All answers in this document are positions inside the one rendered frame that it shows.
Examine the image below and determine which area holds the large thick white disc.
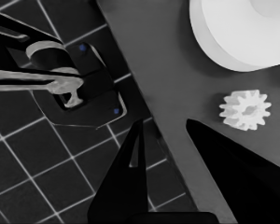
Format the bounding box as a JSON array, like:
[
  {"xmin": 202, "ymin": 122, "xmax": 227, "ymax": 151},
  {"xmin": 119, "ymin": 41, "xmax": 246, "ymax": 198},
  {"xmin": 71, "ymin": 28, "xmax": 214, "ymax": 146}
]
[{"xmin": 189, "ymin": 0, "xmax": 280, "ymax": 73}]

